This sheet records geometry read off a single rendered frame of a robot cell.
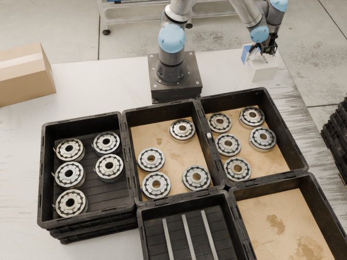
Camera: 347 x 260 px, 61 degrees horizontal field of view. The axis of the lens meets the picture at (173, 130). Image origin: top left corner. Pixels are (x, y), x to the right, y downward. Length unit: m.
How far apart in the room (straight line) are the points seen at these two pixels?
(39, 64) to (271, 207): 1.20
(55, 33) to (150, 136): 2.25
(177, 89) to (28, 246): 0.89
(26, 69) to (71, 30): 1.75
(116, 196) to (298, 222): 0.63
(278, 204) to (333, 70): 2.05
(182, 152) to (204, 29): 2.12
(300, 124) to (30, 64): 1.31
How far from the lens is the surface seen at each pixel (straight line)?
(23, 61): 1.61
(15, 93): 1.61
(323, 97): 2.72
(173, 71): 1.38
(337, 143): 2.07
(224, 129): 1.19
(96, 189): 1.11
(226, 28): 3.17
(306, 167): 1.10
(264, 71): 1.59
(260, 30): 1.29
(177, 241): 1.02
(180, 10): 1.37
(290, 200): 1.14
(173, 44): 1.29
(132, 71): 1.63
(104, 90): 1.56
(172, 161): 1.13
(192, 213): 1.05
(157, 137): 1.19
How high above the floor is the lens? 1.81
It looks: 55 degrees down
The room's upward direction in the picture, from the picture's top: straight up
